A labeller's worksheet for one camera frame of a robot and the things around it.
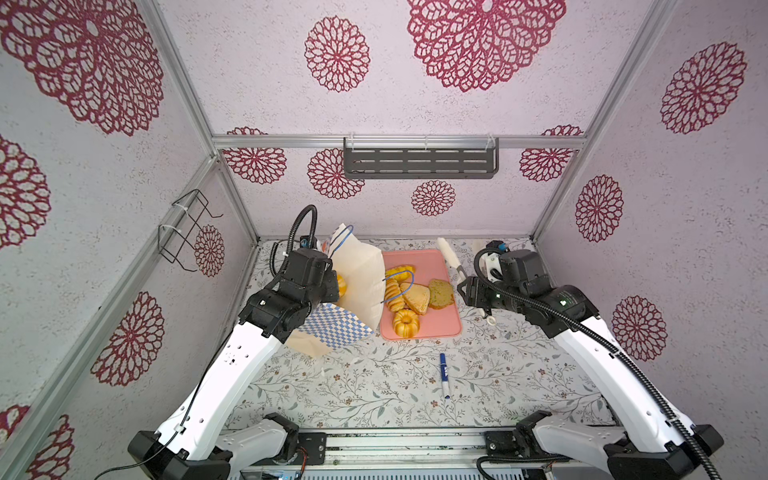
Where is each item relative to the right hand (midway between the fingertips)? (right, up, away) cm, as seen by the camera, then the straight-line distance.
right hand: (467, 282), depth 72 cm
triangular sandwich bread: (-9, -6, +26) cm, 28 cm away
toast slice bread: (-1, -6, +29) cm, 30 cm away
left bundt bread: (-13, -14, +21) cm, 28 cm away
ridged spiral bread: (-17, -4, +28) cm, 33 cm away
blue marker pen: (-3, -27, +13) cm, 31 cm away
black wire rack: (-73, +11, +3) cm, 74 cm away
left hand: (-34, 0, +1) cm, 34 cm away
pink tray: (-3, -15, +26) cm, 30 cm away
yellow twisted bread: (-14, +2, +35) cm, 38 cm away
